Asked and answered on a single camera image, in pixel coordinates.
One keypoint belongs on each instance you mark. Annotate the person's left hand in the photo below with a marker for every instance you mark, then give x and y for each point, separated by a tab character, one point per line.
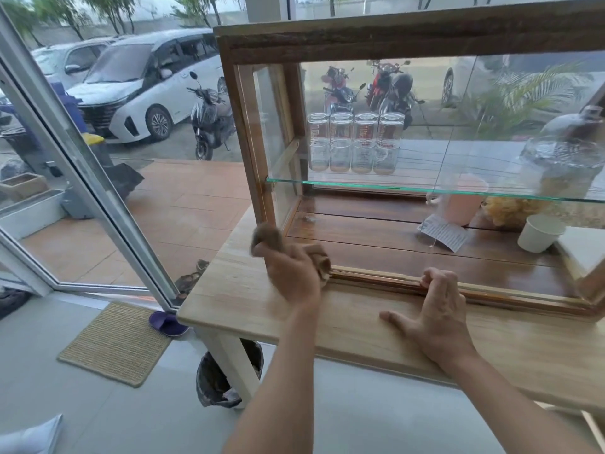
293	276

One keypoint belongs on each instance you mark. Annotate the person's right hand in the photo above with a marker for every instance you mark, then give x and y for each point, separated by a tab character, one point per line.
442	321

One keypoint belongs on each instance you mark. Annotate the person's left fingers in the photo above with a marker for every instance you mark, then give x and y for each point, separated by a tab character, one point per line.
314	260

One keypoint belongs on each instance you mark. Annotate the person's right thumb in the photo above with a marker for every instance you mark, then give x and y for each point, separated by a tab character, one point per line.
394	319

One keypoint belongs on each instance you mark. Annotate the brown cleaning cloth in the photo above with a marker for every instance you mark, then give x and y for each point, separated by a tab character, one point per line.
267	236

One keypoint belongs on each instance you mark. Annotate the person's left forearm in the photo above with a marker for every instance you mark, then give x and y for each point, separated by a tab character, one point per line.
279	382

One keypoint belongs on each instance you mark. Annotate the person's right forearm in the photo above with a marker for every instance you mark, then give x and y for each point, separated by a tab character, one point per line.
510	406

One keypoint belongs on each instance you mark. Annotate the wooden table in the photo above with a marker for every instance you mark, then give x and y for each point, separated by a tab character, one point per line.
472	345

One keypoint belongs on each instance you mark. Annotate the white paper note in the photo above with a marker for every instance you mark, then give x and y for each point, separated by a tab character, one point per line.
444	233

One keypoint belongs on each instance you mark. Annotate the stacked clear glass mugs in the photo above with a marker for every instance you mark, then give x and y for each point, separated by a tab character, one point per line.
354	144

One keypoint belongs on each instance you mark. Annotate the brown sandals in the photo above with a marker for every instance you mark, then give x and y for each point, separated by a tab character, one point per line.
191	278

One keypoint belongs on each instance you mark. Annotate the glass shelf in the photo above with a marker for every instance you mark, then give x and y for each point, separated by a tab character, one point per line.
425	188

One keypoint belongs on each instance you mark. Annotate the pink plastic mug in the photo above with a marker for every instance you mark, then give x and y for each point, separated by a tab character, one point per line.
461	203

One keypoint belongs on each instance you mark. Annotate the yellow snack bag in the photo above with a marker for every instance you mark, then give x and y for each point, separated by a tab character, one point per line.
505	212

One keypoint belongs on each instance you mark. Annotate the black trash bag bin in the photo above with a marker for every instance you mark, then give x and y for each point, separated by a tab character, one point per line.
212	378

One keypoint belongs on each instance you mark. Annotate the purple slipper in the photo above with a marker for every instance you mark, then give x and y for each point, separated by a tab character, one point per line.
168	323

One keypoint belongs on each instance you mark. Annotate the white paper cup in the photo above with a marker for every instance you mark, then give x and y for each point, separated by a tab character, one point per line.
539	234

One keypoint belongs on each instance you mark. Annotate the red and blue motorcycle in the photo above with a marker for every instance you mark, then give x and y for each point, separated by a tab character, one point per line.
338	92

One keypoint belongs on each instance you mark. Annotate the grey scooter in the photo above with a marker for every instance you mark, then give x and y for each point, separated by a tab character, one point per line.
210	118

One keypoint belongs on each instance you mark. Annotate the red and black motorcycle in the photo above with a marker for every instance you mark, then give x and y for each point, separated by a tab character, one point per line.
392	89

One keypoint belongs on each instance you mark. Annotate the black garbage bag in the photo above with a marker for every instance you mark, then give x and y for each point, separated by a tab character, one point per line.
124	180

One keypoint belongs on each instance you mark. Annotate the woven straw doormat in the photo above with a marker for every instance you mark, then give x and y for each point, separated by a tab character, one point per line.
113	342

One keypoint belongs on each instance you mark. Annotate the clear plastic jar with lid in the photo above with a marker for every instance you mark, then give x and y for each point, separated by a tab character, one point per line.
562	167

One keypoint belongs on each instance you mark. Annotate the wooden glass display cabinet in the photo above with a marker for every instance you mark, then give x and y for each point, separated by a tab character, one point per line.
378	40

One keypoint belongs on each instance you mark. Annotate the white parked car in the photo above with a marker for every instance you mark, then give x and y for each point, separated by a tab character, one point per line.
472	75

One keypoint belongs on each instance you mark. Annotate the white minivan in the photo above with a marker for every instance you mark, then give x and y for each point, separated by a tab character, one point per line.
142	85

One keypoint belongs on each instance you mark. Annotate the green palm plant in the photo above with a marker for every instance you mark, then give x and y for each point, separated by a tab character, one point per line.
524	96

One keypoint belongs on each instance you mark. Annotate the white and brown bottle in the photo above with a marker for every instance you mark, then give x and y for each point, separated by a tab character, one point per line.
574	122

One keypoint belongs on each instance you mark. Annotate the blue trash bin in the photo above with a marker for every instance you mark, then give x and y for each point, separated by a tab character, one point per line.
66	101

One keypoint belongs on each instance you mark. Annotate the concrete planter box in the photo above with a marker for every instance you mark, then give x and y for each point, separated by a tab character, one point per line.
23	185

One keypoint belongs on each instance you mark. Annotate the white cloth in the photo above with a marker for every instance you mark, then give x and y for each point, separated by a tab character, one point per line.
30	437

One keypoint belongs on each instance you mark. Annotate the white glass door frame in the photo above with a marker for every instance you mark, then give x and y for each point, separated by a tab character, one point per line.
80	160

